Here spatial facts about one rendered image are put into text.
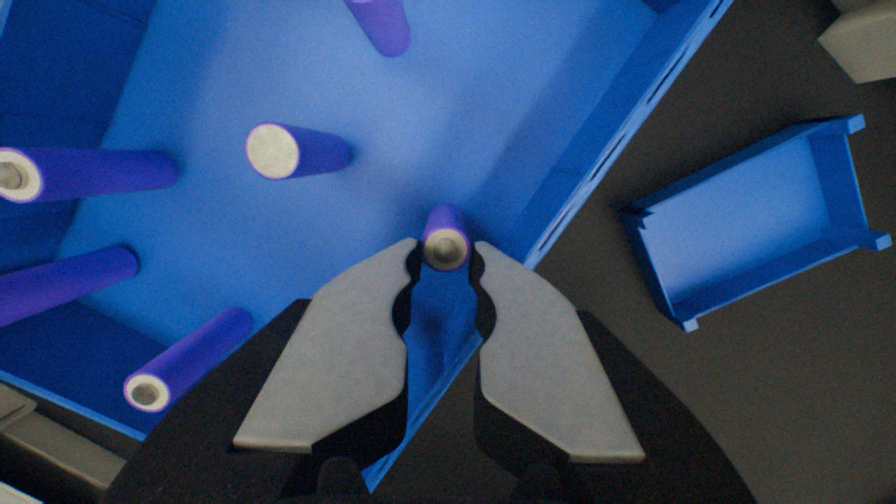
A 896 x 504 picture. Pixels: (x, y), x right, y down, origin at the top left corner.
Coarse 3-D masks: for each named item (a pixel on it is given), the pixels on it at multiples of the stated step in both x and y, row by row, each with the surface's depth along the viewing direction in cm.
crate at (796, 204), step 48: (768, 144) 54; (816, 144) 56; (672, 192) 55; (720, 192) 59; (768, 192) 59; (816, 192) 59; (672, 240) 61; (720, 240) 61; (768, 240) 61; (816, 240) 61; (864, 240) 54; (672, 288) 63; (720, 288) 61
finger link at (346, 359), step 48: (336, 288) 10; (384, 288) 10; (336, 336) 8; (384, 336) 8; (288, 384) 7; (336, 384) 7; (384, 384) 7; (240, 432) 6; (288, 432) 6; (336, 432) 6; (384, 432) 7
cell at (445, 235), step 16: (448, 208) 17; (432, 224) 14; (448, 224) 13; (464, 224) 16; (432, 240) 13; (448, 240) 13; (464, 240) 13; (432, 256) 13; (448, 256) 13; (464, 256) 13; (448, 272) 13
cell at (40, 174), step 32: (0, 160) 12; (32, 160) 12; (64, 160) 13; (96, 160) 14; (128, 160) 16; (160, 160) 17; (0, 192) 12; (32, 192) 12; (64, 192) 13; (96, 192) 14
